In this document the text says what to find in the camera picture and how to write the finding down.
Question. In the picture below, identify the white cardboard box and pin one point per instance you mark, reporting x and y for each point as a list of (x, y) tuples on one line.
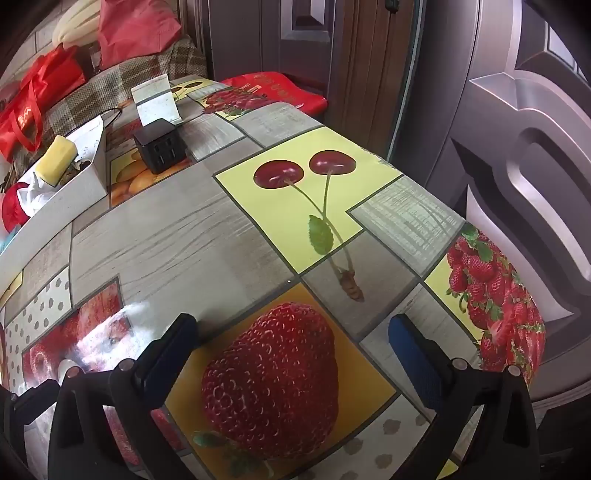
[(78, 194)]

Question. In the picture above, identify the black cube charger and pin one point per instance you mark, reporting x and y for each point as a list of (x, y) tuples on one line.
[(161, 145)]

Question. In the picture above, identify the dark brown fluffy toy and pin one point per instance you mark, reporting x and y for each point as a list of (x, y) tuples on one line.
[(76, 168)]

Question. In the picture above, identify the white card stand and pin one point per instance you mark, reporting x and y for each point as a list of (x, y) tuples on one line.
[(154, 104)]

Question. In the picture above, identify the shiny red tote bag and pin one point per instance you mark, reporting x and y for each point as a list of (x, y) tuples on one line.
[(51, 78)]

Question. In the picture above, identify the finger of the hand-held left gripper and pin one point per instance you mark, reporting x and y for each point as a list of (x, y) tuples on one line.
[(37, 404)]

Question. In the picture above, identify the red printed plastic bag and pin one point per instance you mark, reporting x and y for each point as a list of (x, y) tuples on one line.
[(277, 90)]

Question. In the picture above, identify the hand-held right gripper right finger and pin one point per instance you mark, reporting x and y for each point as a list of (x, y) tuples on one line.
[(411, 355)]

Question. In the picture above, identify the yellow sponge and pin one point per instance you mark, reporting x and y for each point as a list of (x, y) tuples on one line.
[(55, 159)]

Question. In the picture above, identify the red plush apple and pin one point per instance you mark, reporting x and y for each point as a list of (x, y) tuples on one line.
[(14, 207)]

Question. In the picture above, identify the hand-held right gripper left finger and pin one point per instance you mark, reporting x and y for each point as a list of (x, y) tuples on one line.
[(173, 355)]

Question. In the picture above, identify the fruit print tablecloth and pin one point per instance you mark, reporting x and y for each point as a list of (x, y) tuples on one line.
[(184, 230)]

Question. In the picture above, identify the white crumpled paper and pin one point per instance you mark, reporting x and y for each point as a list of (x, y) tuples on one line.
[(34, 194)]

